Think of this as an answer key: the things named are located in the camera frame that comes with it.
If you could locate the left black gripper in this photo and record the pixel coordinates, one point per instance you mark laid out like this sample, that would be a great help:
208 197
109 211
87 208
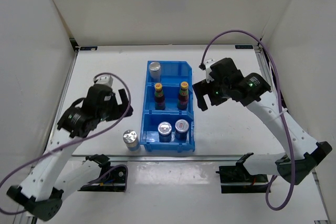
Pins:
119 109

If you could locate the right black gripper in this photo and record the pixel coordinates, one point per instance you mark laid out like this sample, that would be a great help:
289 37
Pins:
202 88

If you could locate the sauce bottle yellow cap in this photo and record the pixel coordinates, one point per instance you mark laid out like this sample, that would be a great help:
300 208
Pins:
183 96
159 97

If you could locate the silver can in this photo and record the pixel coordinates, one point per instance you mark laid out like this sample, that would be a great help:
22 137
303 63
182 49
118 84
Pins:
131 140
155 71

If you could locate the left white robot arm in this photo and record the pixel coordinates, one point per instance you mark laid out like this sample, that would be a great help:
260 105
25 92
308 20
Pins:
45 189

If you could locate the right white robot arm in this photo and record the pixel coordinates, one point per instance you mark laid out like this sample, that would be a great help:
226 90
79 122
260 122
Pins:
302 152

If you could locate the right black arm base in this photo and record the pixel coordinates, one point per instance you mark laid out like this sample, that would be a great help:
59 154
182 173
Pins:
234 181

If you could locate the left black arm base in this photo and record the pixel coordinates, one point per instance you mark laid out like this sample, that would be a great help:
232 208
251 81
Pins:
111 179

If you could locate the blue plastic divided bin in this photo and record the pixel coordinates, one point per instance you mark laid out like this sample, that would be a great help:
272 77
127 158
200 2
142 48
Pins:
173 73

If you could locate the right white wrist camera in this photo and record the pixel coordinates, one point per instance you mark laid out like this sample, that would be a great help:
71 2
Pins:
206 66

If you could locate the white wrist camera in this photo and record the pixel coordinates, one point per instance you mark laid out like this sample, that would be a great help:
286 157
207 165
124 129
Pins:
206 66
104 79

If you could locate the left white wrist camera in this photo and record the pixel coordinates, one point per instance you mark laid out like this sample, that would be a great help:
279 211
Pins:
104 79

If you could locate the aluminium table frame rail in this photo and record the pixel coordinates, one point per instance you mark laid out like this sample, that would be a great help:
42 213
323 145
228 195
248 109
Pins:
265 61

